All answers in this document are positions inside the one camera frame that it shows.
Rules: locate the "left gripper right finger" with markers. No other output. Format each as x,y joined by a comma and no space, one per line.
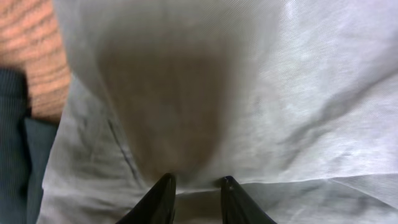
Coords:
237,207

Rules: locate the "black garment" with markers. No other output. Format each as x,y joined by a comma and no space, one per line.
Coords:
25,148

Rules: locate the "grey shorts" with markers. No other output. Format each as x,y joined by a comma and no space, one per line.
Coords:
297,100

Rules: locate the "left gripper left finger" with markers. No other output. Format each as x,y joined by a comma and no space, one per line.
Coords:
157,206

